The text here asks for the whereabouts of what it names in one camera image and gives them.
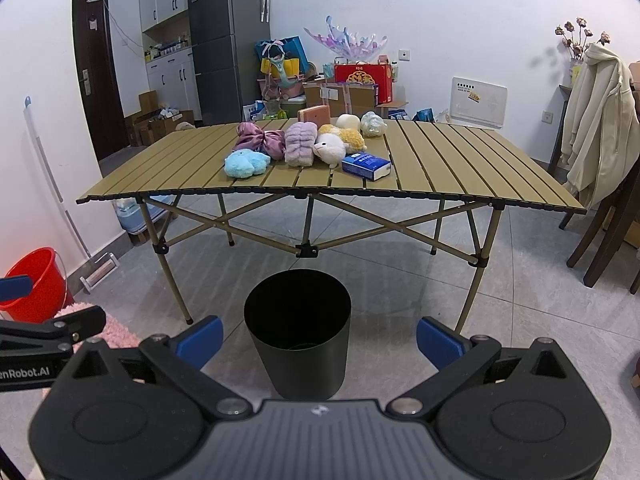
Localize white yellow plush hamster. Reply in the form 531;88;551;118
312;125;367;168

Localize pink fluffy rug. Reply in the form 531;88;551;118
54;302;140;348

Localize red plastic bucket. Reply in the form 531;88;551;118
1;247;74;323

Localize purple satin bow scrunchie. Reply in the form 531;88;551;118
233;122;285;160

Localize blue gift bag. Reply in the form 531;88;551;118
254;36;309;77

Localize crumpled clear plastic bag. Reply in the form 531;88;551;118
360;112;387;138

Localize dark grey refrigerator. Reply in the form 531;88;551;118
188;0;270;126

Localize dark wooden chair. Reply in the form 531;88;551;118
547;84;639;287

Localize cream hooded jacket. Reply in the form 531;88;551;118
561;44;639;209

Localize red gift box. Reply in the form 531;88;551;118
334;63;394;104

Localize dried flowers in vase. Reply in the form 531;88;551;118
554;16;611;63

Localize black round trash bin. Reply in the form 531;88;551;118
244;269;352;401

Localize dark brown door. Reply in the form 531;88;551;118
72;0;129;160

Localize white kitchen cabinets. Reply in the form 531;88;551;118
139;0;202;120

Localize white floor squeegee mop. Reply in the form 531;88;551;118
24;96;119;295

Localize white wall heater panel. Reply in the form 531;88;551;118
449;77;508;128

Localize pink brown sponge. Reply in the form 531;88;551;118
297;105;331;127

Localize large taped cardboard box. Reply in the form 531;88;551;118
304;80;380;117

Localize lilac fluffy headband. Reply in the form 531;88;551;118
284;122;318;167

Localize open cardboard boxes by door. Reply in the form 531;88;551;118
125;90;195;146

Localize blue plush toy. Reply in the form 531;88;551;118
224;148;271;179

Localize blue tissue pack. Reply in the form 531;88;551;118
341;152;392;181

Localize iridescent flower bouquet wrap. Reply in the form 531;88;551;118
304;15;388;63

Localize folding slatted camping table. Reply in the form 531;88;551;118
79;120;586;330

